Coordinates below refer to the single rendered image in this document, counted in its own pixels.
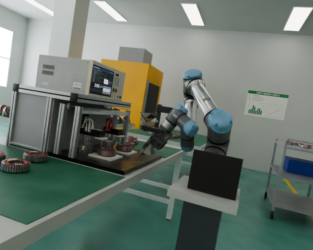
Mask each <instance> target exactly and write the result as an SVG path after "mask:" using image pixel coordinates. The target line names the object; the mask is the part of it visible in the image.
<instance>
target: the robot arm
mask: <svg viewBox="0 0 313 250"><path fill-rule="evenodd" d="M202 75H203V74H202V72H201V71H200V70H198V69H189V70H187V71H185V72H184V73H183V97H184V106H183V105H181V104H176V106H175V107H174V108H173V109H172V110H171V112H170V113H169V114H168V115H167V117H166V118H165V119H164V120H163V122H162V123H161V125H160V126H159V127H160V128H161V129H159V128H155V127H151V126H148V125H142V126H141V129H142V130H144V131H151V132H154V134H153V135H152V136H151V137H150V138H149V139H148V141H147V142H146V143H145V144H144V146H143V147H142V149H141V150H140V152H139V156H140V155H141V154H142V153H143V155H144V154H147V155H151V154H154V153H155V151H154V147H155V148H156V149H157V150H160V149H162V148H163V147H164V146H165V145H166V144H167V141H168V139H169V138H170V137H171V136H172V135H173V134H172V133H171V132H172V131H173V130H174V129H175V127H176V126H179V127H180V146H181V149H182V150H183V151H185V152H190V151H192V150H193V148H194V137H195V135H196V134H197V131H198V130H199V127H198V126H197V124H196V113H197V109H198V107H199V108H200V110H201V112H202V113H203V115H204V119H203V120H204V123H205V125H206V127H207V129H208V132H207V142H206V146H205V149H204V151H206V152H211V153H216V154H221V155H225V156H226V154H227V150H228V146H229V143H230V134H231V129H232V126H233V119H232V116H231V114H230V113H229V112H228V111H224V110H223V109H219V108H218V107H217V106H216V104H215V103H214V101H213V99H212V98H211V96H210V95H209V93H208V92H207V90H206V88H205V87H206V84H205V82H204V80H203V79H202Z"/></svg>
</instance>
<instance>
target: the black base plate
mask: <svg viewBox="0 0 313 250"><path fill-rule="evenodd" d="M99 146H100V144H96V145H93V148H92V152H89V153H82V152H79V151H78V149H79V147H78V149H77V156H76V158H69V157H68V156H69V149H64V150H62V151H61V154H54V153H53V151H52V152H49V153H48V156H51V157H55V158H59V159H63V160H66V161H70V162H74V163H78V164H82V165H85V166H89V167H93V168H97V169H101V170H104V171H108V172H112V173H116V174H120V175H123V176H124V175H126V174H128V173H130V172H132V171H135V170H137V169H139V168H141V167H143V166H145V165H148V164H150V163H152V162H154V161H156V160H159V159H161V158H162V155H158V154H151V155H147V154H144V155H143V153H142V154H141V155H140V156H139V152H140V150H136V149H132V150H133V151H137V152H138V153H137V154H133V155H130V156H127V155H123V154H119V153H116V154H117V155H121V156H123V158H120V159H117V160H114V161H107V160H103V159H99V158H95V157H91V156H88V154H90V153H94V152H97V149H98V148H99ZM111 148H116V145H114V144H113V145H111Z"/></svg>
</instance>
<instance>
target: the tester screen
mask: <svg viewBox="0 0 313 250"><path fill-rule="evenodd" d="M113 74H114V73H112V72H109V71H107V70H104V69H102V68H99V67H96V66H93V73H92V80H91V87H90V88H95V89H99V90H103V86H107V87H112V86H111V85H107V84H104V79H107V80H110V81H112V80H113ZM94 83H97V84H100V87H99V88H96V87H94ZM90 92H93V93H98V94H103V93H102V91H101V92H96V91H91V89H90ZM103 95H108V94H103ZM108 96H110V95H108Z"/></svg>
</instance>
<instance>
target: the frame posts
mask: <svg viewBox="0 0 313 250"><path fill-rule="evenodd" d="M82 112H83V106H78V105H76V108H75V115H74V122H73V129H72V135H71V142H70V149H69V156H68V157H69V158H76V156H77V149H78V139H79V132H80V125H81V119H82ZM126 112H128V115H127V116H125V118H124V124H123V134H122V135H124V136H125V137H122V138H121V144H126V138H127V132H128V125H129V119H130V113H131V111H127V110H126ZM66 115H67V103H60V108H59V116H58V123H57V130H56V137H55V144H54V152H53V153H54V154H61V151H62V144H63V137H64V130H65V122H66ZM117 120H118V116H116V115H113V118H112V122H113V128H116V126H117ZM114 139H115V136H114V135H113V134H110V138H109V140H111V141H112V142H111V145H113V144H114Z"/></svg>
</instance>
